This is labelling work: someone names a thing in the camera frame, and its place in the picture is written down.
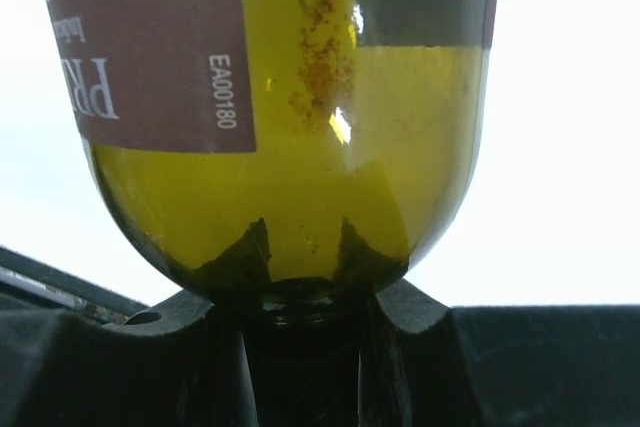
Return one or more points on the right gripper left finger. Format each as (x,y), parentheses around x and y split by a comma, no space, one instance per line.
(178,363)

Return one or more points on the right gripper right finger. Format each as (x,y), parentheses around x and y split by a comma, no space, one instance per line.
(427,364)

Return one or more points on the dark wine bottle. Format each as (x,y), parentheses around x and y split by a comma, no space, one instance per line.
(285,159)

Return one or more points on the black mounting rail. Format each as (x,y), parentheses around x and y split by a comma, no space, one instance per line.
(42,283)

